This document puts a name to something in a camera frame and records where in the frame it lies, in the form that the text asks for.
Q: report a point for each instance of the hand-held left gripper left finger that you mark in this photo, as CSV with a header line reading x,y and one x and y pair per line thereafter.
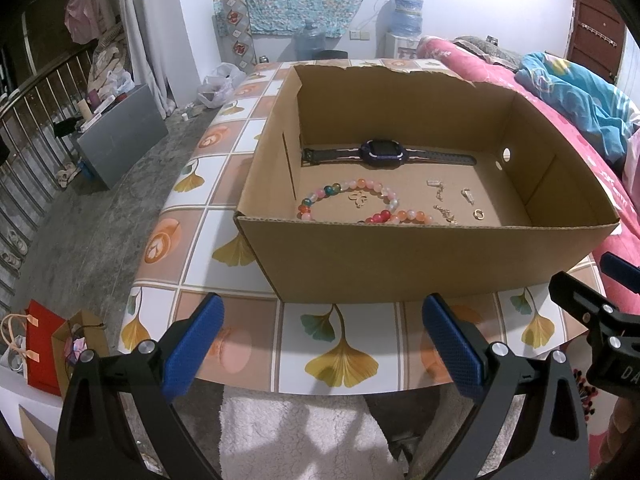
x,y
195,345

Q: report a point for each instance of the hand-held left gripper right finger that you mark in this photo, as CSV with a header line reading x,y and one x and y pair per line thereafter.
x,y
450,345

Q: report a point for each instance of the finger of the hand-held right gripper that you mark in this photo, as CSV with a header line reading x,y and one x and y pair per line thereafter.
x,y
622,269
585,305

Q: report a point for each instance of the cardboard box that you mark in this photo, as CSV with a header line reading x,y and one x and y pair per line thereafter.
x,y
400,265

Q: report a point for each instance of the gold butterfly pendant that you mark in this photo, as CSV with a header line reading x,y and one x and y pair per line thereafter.
x,y
358,199

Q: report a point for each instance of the dark purple smart watch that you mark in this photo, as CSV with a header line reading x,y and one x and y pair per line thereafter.
x,y
372,152

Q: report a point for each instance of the brown paper bag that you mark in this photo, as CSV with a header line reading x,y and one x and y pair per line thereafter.
x,y
90,325

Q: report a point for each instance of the ginkgo-leaf checked tablecloth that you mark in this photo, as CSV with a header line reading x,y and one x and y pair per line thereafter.
x,y
340,355

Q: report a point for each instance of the red paper bag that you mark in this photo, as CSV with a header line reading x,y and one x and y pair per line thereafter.
x,y
45,350

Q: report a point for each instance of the pink floral blanket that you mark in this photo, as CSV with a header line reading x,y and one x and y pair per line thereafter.
x,y
565,115

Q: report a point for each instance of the blue printed blanket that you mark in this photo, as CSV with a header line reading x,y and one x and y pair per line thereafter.
x,y
575,95

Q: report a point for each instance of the flat cardboard piece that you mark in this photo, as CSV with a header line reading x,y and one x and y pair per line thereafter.
x,y
37,440

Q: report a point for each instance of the beige sandal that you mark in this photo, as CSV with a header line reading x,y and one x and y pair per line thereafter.
x,y
69,175

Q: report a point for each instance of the grey metal box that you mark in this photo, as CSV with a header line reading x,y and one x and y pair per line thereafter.
x,y
125,140

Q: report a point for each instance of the brown wooden door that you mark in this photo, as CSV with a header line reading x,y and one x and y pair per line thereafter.
x,y
595,30

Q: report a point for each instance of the long white box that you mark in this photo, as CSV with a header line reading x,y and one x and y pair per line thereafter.
x,y
102,112

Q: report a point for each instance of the grey blanket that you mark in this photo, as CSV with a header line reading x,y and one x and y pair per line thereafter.
x,y
485,50

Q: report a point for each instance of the white plastic bag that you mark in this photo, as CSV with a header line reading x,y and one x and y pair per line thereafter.
x,y
220,85

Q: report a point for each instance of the metal railing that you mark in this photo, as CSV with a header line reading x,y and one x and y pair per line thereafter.
x,y
30,110

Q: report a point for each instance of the pile of cloth bags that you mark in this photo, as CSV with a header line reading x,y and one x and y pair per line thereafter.
x,y
110,70

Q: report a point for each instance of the black pot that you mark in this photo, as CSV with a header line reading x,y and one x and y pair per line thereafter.
x,y
331,55

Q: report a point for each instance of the white curtain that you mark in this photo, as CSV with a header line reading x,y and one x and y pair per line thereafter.
x,y
145,35

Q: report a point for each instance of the hanging checked floral cloth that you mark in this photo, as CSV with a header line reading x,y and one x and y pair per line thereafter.
x,y
235,30

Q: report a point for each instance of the blue water bottle on dispenser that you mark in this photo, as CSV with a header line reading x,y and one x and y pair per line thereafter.
x,y
407,15

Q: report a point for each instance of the pink hanging garment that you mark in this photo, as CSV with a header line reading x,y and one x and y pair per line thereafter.
x,y
82,15

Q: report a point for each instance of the white wall socket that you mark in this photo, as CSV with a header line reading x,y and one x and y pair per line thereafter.
x,y
360,35

